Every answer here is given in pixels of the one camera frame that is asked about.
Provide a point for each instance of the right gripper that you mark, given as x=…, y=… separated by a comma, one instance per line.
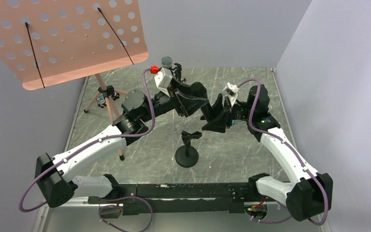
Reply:
x=229, y=114

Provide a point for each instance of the black shock mount tripod stand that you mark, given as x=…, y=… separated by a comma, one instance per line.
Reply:
x=176, y=71

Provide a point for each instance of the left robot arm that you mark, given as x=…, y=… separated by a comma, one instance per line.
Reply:
x=58, y=176

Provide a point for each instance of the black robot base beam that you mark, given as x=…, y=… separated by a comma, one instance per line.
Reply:
x=233, y=197

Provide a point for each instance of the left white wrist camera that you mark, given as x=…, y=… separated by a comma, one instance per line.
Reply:
x=162, y=78

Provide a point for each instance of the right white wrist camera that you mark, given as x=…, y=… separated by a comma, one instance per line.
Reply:
x=232, y=91

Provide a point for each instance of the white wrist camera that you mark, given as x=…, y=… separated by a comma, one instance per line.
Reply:
x=232, y=91
x=162, y=78

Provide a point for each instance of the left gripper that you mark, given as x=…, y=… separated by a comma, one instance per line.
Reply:
x=179, y=99

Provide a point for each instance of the black microphone silver grille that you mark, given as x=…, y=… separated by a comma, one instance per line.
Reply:
x=166, y=62

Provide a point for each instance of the pink perforated music stand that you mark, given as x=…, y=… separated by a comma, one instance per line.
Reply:
x=49, y=42

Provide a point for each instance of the black round-base mic stand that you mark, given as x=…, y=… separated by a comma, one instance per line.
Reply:
x=187, y=156

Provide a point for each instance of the black microphone orange end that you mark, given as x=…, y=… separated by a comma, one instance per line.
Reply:
x=200, y=91

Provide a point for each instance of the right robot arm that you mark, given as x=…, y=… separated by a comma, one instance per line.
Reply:
x=308, y=193

